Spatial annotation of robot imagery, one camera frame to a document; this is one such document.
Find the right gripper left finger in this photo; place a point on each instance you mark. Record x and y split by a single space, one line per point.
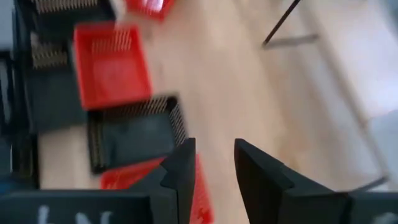
180 174

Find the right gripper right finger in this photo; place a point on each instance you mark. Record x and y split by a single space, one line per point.
264 193

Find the black slotted plastic basket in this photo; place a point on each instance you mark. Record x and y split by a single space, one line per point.
56 21
53 99
136 140

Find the wooden shelf black metal legs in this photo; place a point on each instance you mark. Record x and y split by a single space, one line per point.
283 21

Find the red slotted plastic basket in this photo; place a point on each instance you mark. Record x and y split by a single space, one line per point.
149 7
124 179
112 74

